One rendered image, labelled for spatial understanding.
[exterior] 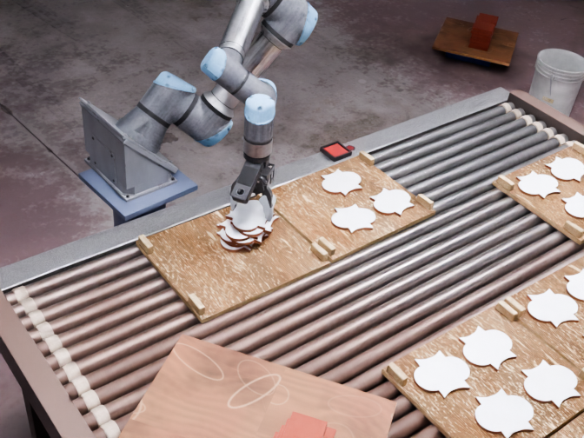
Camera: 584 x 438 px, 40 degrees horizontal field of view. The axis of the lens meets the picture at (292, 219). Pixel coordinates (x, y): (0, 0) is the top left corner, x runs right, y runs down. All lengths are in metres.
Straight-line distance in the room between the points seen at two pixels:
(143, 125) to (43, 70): 2.65
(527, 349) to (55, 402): 1.13
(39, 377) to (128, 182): 0.77
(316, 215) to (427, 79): 2.92
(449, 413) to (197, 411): 0.58
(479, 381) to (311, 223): 0.68
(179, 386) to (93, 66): 3.51
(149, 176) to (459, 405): 1.16
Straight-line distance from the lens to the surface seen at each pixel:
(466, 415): 1.90
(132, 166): 2.40
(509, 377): 2.01
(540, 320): 2.17
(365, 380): 1.93
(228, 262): 2.15
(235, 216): 2.17
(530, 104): 3.08
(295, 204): 2.36
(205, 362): 1.77
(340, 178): 2.47
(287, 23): 2.36
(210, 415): 1.68
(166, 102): 2.40
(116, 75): 4.92
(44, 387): 1.87
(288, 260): 2.17
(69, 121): 4.50
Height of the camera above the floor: 2.38
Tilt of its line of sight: 39 degrees down
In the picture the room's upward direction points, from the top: 6 degrees clockwise
